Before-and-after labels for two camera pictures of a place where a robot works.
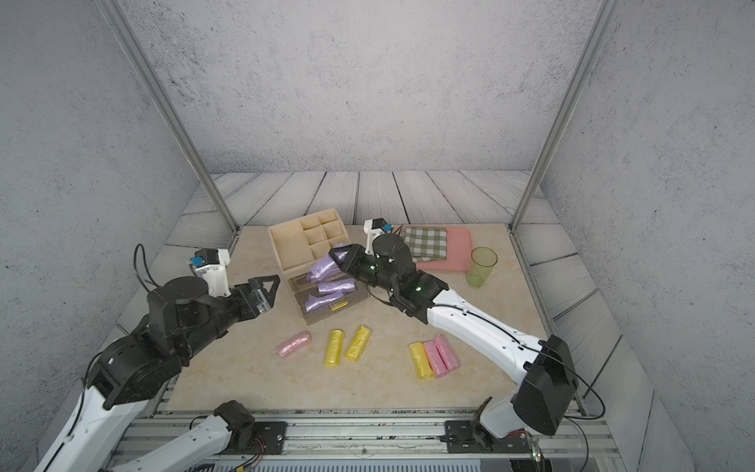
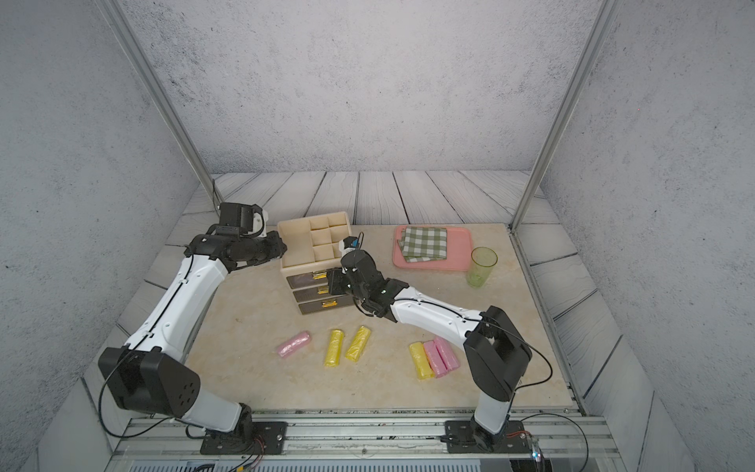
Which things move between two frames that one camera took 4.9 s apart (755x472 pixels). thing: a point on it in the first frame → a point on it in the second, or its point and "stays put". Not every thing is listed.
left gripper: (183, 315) → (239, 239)
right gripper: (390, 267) → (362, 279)
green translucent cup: (483, 260) stays put
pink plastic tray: (459, 252) stays put
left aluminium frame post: (173, 111) stays put
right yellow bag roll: (423, 367) stays put
